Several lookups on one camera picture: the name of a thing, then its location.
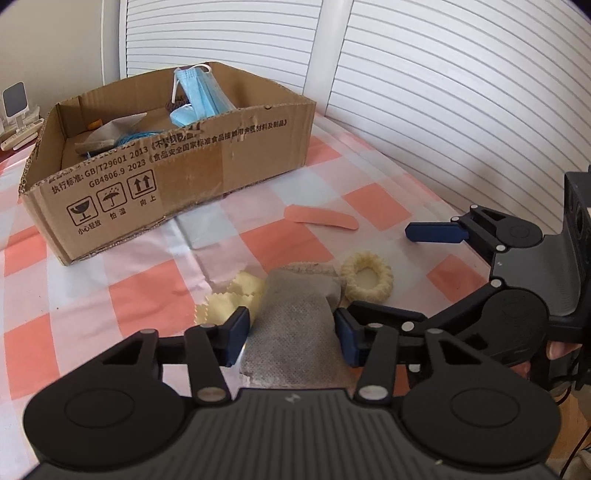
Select grey sachet pouch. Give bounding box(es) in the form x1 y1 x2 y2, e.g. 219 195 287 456
240 263 356 390
74 112 147 156

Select cream knitted scrunchie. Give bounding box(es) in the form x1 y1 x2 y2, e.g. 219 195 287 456
341 251 394 304

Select blue patterned sachet with tassel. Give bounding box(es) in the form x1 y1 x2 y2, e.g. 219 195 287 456
117 130 162 147

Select blue surgical masks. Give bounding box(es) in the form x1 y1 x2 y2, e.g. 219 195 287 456
169 64 235 127

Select brown knitted scrunchie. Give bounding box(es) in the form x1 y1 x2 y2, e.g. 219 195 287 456
166 101 185 113

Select orange foam earplug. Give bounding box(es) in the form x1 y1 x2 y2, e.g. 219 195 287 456
88 119 103 130

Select person right hand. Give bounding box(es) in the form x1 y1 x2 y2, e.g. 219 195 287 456
511 341 582 379

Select pink checkered tablecloth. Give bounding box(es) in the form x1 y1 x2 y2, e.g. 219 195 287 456
1 118 488 420

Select pink adhesive bandage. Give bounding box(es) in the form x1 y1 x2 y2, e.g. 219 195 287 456
283 205 359 231

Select brown cardboard box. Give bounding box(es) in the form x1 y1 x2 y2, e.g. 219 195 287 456
19 62 315 265

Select white remote control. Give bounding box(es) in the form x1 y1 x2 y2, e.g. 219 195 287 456
1 118 44 152

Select phone stand with tablet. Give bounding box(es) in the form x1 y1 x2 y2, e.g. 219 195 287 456
1 81 43 135

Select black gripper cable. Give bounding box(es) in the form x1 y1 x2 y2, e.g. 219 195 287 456
551 377 591 480

